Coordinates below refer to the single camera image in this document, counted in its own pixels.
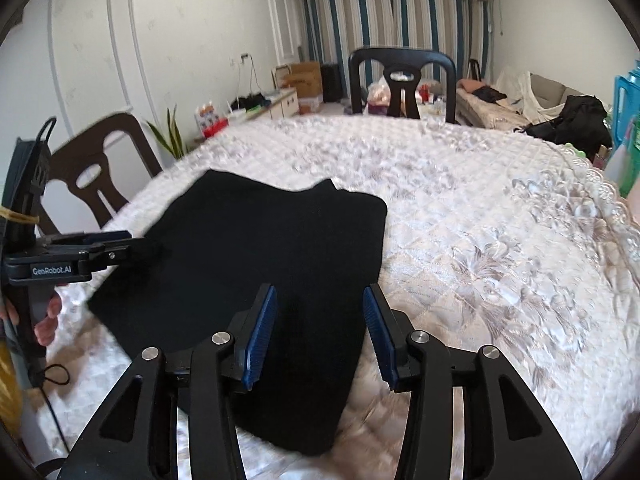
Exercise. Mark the black clothes pile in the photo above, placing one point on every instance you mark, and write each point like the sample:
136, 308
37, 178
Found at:
580, 123

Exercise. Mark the striped blue beige curtain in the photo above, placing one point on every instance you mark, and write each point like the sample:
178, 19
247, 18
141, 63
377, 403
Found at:
333, 29

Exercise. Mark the cardboard box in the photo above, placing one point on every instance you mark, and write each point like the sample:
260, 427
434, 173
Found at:
305, 78

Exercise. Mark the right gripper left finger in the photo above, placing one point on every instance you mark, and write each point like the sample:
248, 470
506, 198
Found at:
133, 433

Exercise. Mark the low white cabinet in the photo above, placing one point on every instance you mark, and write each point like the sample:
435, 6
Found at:
282, 103

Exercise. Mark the dark wooden chair far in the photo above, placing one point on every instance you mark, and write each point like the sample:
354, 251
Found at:
402, 69

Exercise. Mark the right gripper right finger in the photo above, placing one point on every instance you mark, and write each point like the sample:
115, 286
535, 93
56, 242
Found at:
507, 433

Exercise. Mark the red white tissue box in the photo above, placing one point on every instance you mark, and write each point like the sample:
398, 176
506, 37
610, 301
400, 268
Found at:
209, 122

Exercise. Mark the black speaker box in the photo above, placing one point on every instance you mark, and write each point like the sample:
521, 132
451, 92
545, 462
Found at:
332, 84

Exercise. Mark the dark wooden chair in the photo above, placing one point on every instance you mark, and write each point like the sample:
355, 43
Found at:
402, 69
82, 164

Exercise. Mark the black pants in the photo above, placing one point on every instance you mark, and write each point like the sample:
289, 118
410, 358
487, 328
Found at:
205, 259

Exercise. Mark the black phone on gripper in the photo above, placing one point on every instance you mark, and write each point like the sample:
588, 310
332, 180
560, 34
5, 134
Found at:
27, 177

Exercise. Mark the green snake plant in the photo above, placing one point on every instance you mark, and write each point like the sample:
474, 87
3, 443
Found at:
171, 140

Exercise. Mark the beige sofa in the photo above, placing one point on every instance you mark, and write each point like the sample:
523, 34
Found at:
514, 101

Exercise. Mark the person left hand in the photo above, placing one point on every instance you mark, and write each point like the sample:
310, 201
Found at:
45, 329

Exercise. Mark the dark wooden chair near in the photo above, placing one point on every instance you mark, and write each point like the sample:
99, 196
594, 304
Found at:
82, 164

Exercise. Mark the white quilted floral bedspread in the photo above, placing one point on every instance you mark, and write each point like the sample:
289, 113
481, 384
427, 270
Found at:
491, 238

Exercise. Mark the blue thermos jug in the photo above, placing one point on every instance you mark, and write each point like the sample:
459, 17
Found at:
625, 104

